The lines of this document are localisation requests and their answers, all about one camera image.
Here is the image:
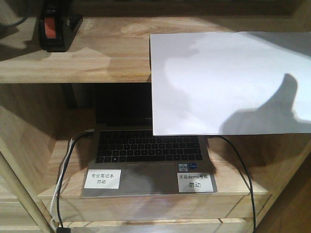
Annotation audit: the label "black laptop cable left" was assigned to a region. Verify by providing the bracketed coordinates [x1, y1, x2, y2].
[56, 131, 95, 233]

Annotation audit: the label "black laptop cable right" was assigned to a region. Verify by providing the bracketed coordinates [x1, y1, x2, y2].
[207, 135, 257, 233]

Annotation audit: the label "white paper sheets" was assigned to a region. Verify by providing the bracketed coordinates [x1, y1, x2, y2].
[150, 32, 311, 135]

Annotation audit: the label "black laptop cable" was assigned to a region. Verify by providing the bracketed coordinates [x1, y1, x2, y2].
[56, 131, 95, 233]
[207, 135, 257, 233]

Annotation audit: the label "white laptop label right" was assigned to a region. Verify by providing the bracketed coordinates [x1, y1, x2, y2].
[177, 172, 214, 193]

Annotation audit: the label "white cable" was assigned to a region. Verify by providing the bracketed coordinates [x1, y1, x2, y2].
[50, 128, 95, 231]

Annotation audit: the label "black stapler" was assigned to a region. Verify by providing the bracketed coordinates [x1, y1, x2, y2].
[38, 0, 83, 52]

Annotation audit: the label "white laptop label left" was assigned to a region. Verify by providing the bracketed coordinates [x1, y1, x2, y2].
[84, 169, 121, 189]

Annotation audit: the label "white laptop label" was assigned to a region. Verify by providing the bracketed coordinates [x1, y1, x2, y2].
[84, 169, 121, 189]
[177, 172, 214, 193]

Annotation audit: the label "silver laptop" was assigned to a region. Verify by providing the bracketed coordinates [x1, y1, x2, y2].
[82, 83, 217, 198]

